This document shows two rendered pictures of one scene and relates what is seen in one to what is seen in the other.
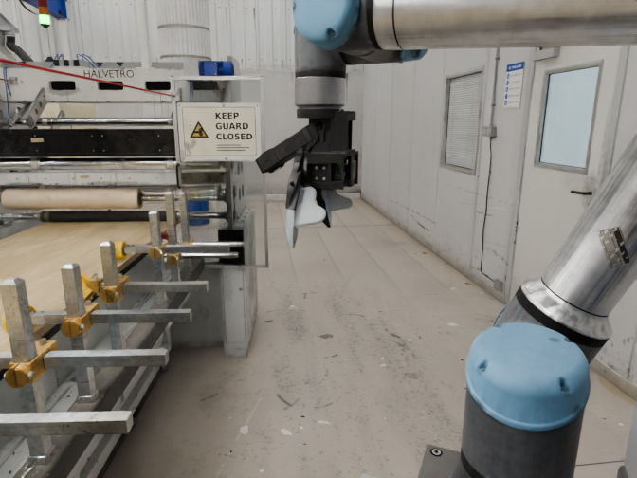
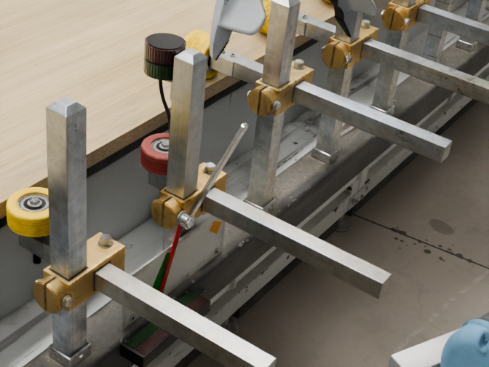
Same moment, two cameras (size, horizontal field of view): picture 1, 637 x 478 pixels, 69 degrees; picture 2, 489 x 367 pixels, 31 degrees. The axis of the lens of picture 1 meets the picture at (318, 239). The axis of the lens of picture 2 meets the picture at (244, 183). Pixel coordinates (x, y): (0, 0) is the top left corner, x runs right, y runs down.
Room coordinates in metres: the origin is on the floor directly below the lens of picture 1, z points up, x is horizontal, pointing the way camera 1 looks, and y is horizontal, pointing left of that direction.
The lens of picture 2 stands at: (-0.69, -0.06, 1.67)
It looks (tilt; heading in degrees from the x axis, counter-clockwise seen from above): 34 degrees down; 33
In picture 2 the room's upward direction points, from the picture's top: 7 degrees clockwise
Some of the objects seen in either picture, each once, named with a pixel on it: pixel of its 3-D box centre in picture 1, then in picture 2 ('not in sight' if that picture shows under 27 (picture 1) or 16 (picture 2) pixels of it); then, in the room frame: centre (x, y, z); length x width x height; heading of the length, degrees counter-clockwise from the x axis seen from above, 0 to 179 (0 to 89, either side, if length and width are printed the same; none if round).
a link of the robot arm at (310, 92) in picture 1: (320, 95); not in sight; (0.72, 0.00, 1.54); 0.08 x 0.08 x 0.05
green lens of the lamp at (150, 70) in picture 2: not in sight; (164, 64); (0.21, 0.70, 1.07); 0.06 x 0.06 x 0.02
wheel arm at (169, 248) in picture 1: (173, 248); not in sight; (2.00, 0.65, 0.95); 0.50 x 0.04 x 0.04; 92
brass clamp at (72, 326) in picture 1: (81, 319); not in sight; (1.24, 0.69, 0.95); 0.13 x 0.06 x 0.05; 2
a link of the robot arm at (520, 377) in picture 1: (522, 397); not in sight; (0.45, -0.22, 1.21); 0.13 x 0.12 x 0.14; 150
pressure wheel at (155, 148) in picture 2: not in sight; (164, 172); (0.25, 0.72, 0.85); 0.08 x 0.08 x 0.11
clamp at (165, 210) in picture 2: not in sight; (188, 196); (0.24, 0.65, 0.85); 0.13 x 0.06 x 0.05; 2
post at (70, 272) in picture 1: (81, 343); (442, 9); (1.21, 0.68, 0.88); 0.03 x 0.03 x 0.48; 2
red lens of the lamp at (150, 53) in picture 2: not in sight; (164, 48); (0.21, 0.70, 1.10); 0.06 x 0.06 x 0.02
